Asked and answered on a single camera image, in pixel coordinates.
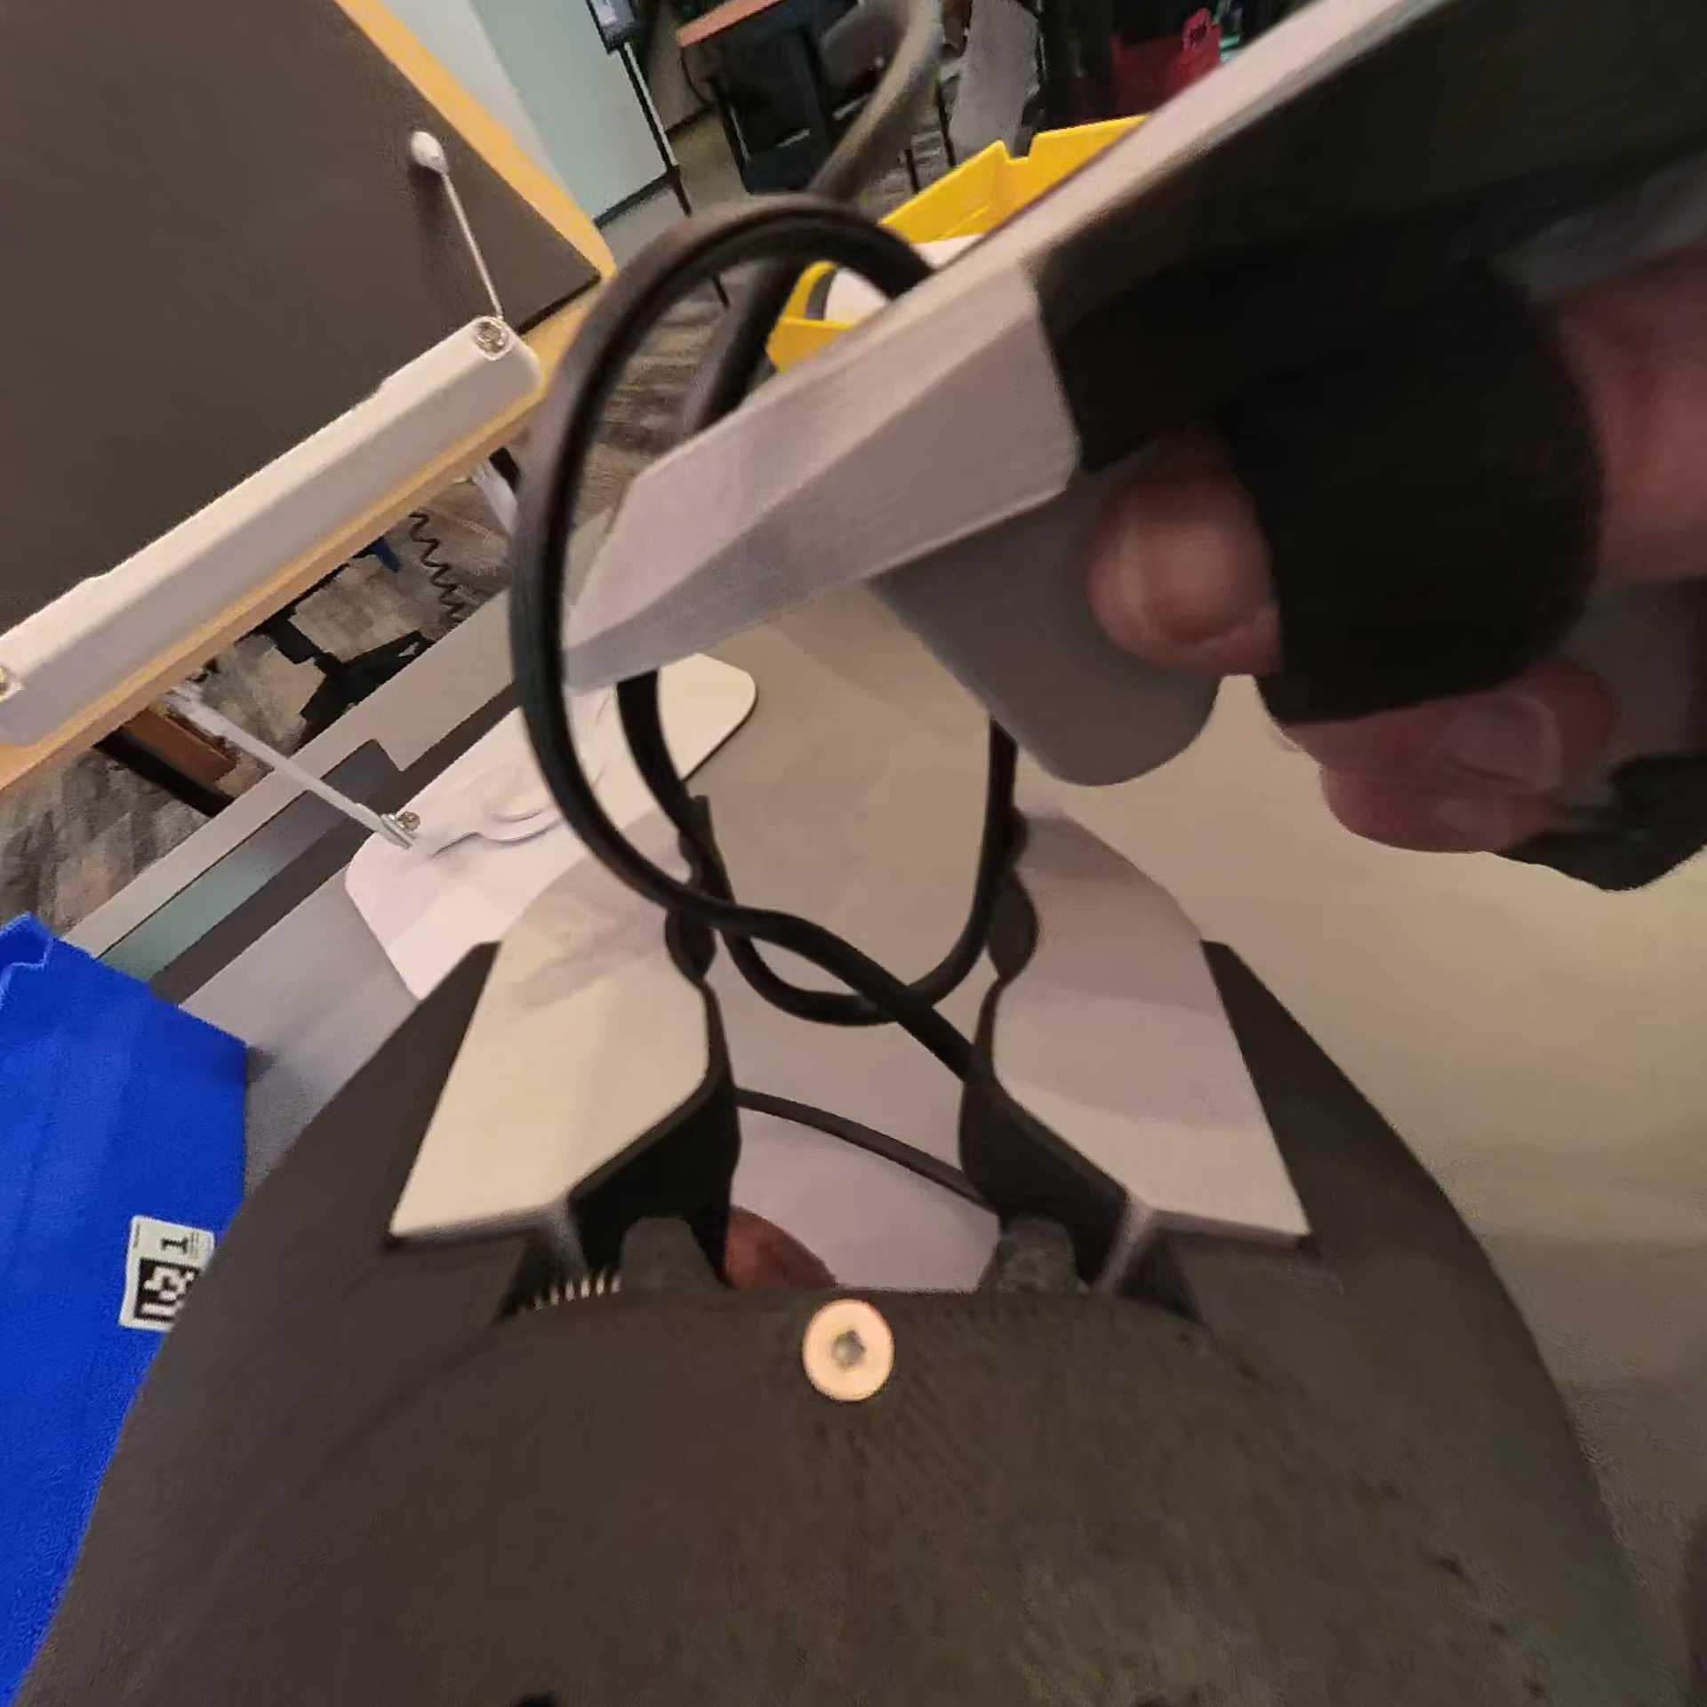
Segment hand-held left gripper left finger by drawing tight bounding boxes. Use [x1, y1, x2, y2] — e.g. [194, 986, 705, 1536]
[390, 853, 739, 1250]

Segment white stand base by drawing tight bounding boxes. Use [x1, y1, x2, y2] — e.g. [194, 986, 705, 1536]
[342, 649, 760, 1004]

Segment large blue bin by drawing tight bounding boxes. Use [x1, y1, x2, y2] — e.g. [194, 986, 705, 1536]
[0, 912, 253, 1707]

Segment black board with wooden rim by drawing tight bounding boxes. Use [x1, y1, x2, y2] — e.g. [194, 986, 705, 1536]
[0, 0, 614, 794]

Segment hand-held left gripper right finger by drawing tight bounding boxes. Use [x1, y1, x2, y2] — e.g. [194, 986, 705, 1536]
[961, 809, 1318, 1250]

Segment person's left hand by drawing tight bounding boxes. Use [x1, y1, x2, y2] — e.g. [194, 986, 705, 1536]
[721, 1205, 845, 1298]

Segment yellow bin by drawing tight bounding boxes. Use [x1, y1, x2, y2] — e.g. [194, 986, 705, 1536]
[767, 110, 1155, 378]

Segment black cable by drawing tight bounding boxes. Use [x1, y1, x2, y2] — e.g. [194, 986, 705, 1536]
[506, 0, 1032, 1218]

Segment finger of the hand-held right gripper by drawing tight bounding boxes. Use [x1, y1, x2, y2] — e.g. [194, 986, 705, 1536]
[559, 234, 1096, 704]

